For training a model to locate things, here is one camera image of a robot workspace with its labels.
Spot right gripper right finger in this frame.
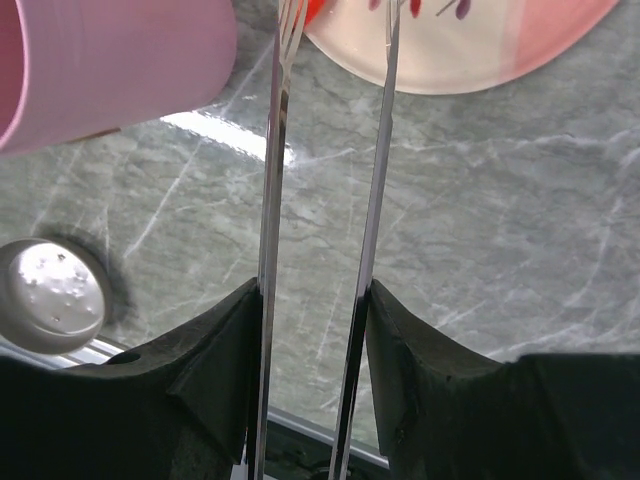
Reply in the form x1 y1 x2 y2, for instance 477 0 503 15
366 282 639 479

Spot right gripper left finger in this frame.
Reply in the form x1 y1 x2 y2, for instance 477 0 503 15
1 280 259 479

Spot metal food tongs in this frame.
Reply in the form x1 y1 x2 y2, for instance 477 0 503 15
247 1 402 479

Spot grey lid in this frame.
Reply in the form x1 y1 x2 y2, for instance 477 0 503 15
1 237 113 355

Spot pink cylindrical container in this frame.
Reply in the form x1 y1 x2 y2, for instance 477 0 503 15
1 0 238 155

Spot pink cream plate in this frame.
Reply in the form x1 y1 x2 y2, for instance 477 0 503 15
305 0 617 95

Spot orange sausage near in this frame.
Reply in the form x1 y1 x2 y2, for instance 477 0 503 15
304 0 326 27

